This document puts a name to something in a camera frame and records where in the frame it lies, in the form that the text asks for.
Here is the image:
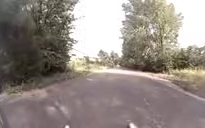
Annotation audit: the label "weedy grass strip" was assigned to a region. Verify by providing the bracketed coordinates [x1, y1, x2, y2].
[3, 58, 108, 96]

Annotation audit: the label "green bushes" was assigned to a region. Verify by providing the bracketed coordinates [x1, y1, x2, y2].
[171, 43, 205, 72]

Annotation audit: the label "grey asphalt road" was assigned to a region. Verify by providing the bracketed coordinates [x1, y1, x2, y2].
[0, 68, 205, 128]

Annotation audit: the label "pale grass verge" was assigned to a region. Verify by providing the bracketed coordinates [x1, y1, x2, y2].
[156, 67, 205, 84]

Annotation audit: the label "dense dark trees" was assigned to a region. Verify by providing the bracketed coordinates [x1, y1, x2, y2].
[0, 0, 80, 91]

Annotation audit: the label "tall pale green tree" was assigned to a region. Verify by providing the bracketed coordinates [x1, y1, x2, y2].
[119, 0, 184, 73]

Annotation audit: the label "distant small trees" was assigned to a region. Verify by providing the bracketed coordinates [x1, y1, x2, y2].
[95, 49, 122, 68]

